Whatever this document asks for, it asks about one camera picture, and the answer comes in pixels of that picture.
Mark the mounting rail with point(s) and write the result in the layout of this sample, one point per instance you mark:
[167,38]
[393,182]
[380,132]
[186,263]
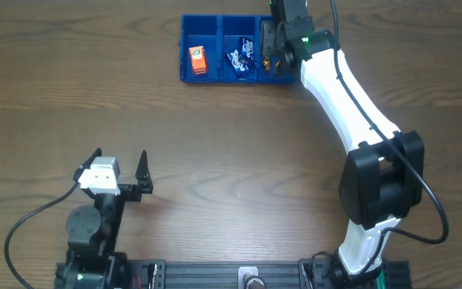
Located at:
[215,277]

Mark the gold candy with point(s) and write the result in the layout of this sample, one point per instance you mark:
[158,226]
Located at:
[266,63]

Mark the blue tray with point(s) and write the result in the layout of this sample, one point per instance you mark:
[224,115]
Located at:
[201,28]

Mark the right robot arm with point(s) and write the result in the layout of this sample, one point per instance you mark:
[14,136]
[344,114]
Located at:
[343,104]

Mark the orange candy box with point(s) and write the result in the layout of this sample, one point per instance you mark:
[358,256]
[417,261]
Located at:
[197,60]

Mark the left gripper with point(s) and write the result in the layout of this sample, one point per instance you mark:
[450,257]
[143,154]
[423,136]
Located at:
[130,192]

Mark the blue candy pack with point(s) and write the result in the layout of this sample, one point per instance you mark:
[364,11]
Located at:
[248,46]
[237,64]

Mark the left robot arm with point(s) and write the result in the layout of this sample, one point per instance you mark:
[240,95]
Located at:
[82,225]

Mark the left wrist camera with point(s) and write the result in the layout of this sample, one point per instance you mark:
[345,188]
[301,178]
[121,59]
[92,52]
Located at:
[100,176]

